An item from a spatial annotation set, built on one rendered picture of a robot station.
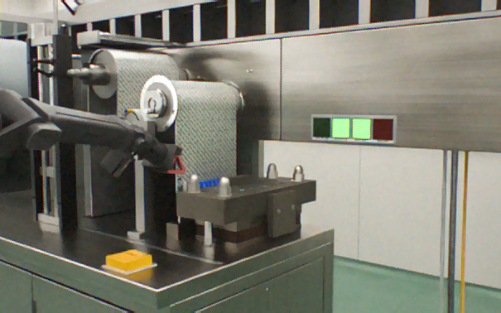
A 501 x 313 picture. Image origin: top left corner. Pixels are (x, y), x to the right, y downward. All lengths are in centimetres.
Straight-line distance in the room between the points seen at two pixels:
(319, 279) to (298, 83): 55
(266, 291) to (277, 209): 20
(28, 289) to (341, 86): 98
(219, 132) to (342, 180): 273
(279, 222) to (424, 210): 260
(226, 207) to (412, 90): 54
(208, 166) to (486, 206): 259
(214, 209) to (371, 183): 287
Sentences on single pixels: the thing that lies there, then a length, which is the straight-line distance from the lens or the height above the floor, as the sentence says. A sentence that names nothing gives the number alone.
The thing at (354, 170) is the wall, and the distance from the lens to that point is 408.
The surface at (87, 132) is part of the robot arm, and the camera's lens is 102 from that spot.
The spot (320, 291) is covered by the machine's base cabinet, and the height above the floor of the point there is 73.
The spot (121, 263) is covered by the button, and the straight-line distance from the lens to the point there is 114.
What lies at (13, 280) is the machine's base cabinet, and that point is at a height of 78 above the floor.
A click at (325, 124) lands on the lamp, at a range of 145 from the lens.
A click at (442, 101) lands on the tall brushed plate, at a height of 126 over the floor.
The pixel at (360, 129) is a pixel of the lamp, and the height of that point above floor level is 118.
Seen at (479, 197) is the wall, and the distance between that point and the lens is 376.
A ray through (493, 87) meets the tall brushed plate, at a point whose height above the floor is 129.
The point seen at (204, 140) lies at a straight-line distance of 143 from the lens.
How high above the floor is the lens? 125
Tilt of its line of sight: 6 degrees down
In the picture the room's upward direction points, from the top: straight up
